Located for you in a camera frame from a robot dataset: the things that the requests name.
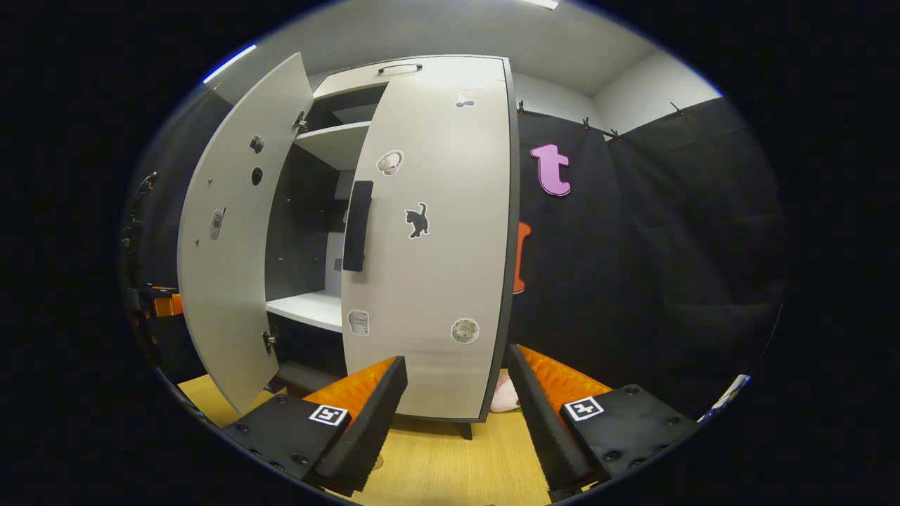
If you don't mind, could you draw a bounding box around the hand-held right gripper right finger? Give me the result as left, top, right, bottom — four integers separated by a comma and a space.
506, 343, 700, 501

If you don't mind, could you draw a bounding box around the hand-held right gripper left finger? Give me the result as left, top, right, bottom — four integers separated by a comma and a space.
221, 356, 409, 498

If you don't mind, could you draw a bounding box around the grey cabinet door black handle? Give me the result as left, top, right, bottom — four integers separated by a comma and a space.
341, 55, 521, 424

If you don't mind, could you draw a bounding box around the pale pink soft object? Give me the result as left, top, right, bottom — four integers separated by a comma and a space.
490, 372, 521, 413

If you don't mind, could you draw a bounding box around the grey cabinet door with stickers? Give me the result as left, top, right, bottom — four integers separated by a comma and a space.
177, 51, 315, 415

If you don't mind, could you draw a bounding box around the white cabinet shelf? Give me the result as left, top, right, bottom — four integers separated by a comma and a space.
294, 121, 372, 171
266, 290, 345, 333

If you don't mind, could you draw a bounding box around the grey white cabinet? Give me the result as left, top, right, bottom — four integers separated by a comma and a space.
264, 55, 521, 441

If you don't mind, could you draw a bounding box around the black backdrop cloth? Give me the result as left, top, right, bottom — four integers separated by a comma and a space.
120, 84, 787, 422

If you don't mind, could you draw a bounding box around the pale printed sheet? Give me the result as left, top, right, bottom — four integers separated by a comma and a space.
696, 375, 752, 422

